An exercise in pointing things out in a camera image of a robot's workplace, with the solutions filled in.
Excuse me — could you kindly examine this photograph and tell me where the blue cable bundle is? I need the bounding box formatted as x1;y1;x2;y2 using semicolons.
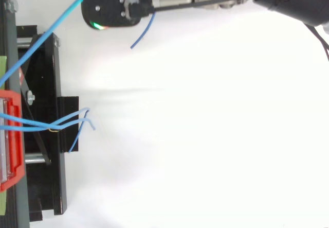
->
0;107;97;154

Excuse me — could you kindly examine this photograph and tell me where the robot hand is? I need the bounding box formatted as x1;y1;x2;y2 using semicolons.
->
81;0;261;30

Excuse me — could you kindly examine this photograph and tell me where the thin black cable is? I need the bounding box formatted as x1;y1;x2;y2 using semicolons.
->
304;23;329;62
148;0;265;14

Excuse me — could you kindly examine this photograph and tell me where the red bin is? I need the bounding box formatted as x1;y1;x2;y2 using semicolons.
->
0;89;26;194

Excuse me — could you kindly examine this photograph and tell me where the black stand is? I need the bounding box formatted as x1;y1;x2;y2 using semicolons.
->
0;0;80;228

